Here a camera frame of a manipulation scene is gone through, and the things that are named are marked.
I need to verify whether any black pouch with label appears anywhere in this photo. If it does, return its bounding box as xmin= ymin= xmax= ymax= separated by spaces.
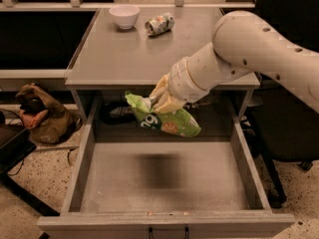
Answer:
xmin=99 ymin=102 xmax=136 ymax=125

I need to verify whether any grey cabinet with top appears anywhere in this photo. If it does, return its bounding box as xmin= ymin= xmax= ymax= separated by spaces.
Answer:
xmin=64 ymin=6 xmax=261 ymax=124

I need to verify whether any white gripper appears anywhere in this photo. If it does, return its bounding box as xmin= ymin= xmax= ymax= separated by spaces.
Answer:
xmin=149 ymin=57 xmax=211 ymax=115

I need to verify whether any crushed soda can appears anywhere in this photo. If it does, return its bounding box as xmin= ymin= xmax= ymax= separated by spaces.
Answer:
xmin=145 ymin=13 xmax=174 ymax=37

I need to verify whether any open grey top drawer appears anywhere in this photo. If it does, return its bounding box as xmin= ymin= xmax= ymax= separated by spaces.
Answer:
xmin=38 ymin=98 xmax=294 ymax=239

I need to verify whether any black drawer handle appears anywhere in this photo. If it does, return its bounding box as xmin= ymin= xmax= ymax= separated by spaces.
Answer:
xmin=148 ymin=227 xmax=189 ymax=239

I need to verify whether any black office chair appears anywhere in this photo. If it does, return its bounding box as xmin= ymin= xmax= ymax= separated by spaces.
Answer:
xmin=245 ymin=0 xmax=319 ymax=208

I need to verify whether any white ceramic bowl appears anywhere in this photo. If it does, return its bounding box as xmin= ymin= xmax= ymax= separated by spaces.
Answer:
xmin=109 ymin=4 xmax=140 ymax=30

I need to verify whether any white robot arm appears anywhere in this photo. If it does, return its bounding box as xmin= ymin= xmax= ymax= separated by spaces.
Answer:
xmin=150 ymin=11 xmax=319 ymax=114

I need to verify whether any black stand left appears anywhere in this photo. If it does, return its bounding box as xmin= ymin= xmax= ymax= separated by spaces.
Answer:
xmin=0 ymin=115 xmax=60 ymax=216

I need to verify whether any green rice chip bag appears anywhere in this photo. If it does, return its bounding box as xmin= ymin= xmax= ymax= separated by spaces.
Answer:
xmin=125 ymin=92 xmax=201 ymax=137

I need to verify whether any brown cloth bag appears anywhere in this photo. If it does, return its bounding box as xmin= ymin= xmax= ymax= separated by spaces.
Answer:
xmin=15 ymin=83 xmax=76 ymax=144

